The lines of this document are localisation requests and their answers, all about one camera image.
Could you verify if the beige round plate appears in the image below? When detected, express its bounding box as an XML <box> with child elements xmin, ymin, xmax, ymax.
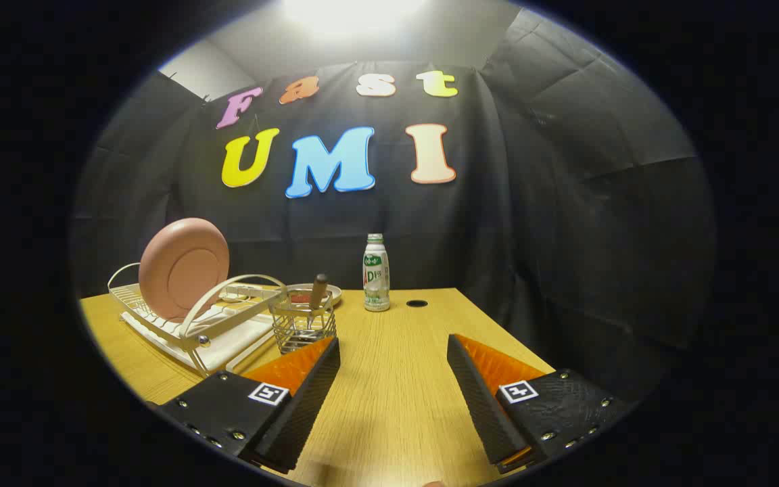
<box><xmin>286</xmin><ymin>283</ymin><xmax>343</xmax><ymax>307</ymax></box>

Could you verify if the white green label drink bottle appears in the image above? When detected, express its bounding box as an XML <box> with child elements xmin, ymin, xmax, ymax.
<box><xmin>362</xmin><ymin>233</ymin><xmax>391</xmax><ymax>312</ymax></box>

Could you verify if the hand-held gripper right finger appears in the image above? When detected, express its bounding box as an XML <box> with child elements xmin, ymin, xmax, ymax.
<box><xmin>446</xmin><ymin>333</ymin><xmax>634</xmax><ymax>474</ymax></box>

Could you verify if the white drip tray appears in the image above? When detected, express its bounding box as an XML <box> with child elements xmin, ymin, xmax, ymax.
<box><xmin>121</xmin><ymin>304</ymin><xmax>282</xmax><ymax>377</ymax></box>

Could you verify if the wooden handled spoon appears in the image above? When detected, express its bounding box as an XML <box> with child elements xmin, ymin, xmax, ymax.
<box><xmin>307</xmin><ymin>273</ymin><xmax>329</xmax><ymax>332</ymax></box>

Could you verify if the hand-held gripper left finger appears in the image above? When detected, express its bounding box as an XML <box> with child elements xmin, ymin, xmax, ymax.
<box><xmin>148</xmin><ymin>336</ymin><xmax>341</xmax><ymax>474</ymax></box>

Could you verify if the pink plate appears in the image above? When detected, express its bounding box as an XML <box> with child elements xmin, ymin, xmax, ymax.
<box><xmin>138</xmin><ymin>218</ymin><xmax>231</xmax><ymax>322</ymax></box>

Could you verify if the metal wire basket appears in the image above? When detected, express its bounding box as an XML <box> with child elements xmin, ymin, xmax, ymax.
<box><xmin>268</xmin><ymin>289</ymin><xmax>337</xmax><ymax>355</ymax></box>

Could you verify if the white wire dish rack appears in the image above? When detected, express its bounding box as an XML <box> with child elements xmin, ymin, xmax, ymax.
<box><xmin>107</xmin><ymin>262</ymin><xmax>289</xmax><ymax>354</ymax></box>

